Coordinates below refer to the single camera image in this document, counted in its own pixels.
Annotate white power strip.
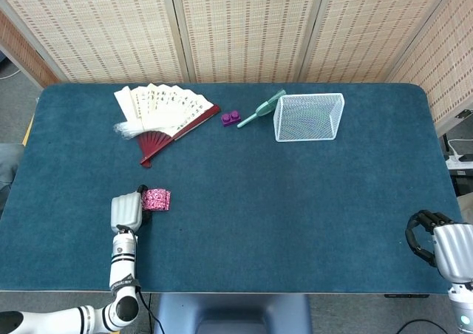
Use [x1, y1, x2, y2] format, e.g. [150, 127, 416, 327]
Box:
[445, 154, 473, 171]

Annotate white wire mesh basket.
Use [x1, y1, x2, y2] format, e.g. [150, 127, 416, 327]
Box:
[273, 92, 345, 143]

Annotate brown woven screen panel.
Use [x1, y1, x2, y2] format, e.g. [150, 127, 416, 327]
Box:
[0, 8, 60, 89]

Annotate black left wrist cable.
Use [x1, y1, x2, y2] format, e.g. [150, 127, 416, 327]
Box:
[116, 224, 163, 334]

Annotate teal felt table mat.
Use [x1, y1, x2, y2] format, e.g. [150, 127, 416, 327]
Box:
[0, 82, 465, 294]

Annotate white fringe tassel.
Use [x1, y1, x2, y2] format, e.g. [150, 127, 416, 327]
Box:
[112, 121, 145, 140]

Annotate black floor cable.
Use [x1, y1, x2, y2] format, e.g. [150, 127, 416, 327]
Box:
[396, 318, 460, 334]

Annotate white power cable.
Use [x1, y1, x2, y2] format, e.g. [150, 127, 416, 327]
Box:
[445, 138, 473, 158]

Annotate woven bamboo screen panel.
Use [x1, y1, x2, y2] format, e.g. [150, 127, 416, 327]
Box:
[169, 0, 328, 84]
[387, 0, 473, 137]
[298, 0, 465, 84]
[0, 0, 188, 84]

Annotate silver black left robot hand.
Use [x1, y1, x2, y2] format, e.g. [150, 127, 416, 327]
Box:
[110, 184, 153, 234]

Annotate red ribbed paper folding fan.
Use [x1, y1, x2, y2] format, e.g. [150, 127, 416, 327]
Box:
[113, 83, 222, 168]

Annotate grey trouser leg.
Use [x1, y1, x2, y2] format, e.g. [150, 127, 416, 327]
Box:
[0, 143, 25, 209]

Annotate black box on floor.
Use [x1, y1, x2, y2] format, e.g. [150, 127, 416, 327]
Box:
[450, 168, 473, 197]

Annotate green plastic scoop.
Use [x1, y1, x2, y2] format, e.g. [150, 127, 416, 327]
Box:
[236, 88, 287, 129]

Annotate purple toy brick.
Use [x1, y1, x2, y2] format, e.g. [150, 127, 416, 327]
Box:
[220, 110, 242, 129]

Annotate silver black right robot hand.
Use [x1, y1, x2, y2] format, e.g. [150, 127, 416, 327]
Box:
[404, 210, 473, 285]

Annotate pink-patterned card stack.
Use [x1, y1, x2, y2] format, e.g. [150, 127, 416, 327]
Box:
[142, 188, 172, 212]

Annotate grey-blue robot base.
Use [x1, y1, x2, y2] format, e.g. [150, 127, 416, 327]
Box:
[153, 293, 313, 334]

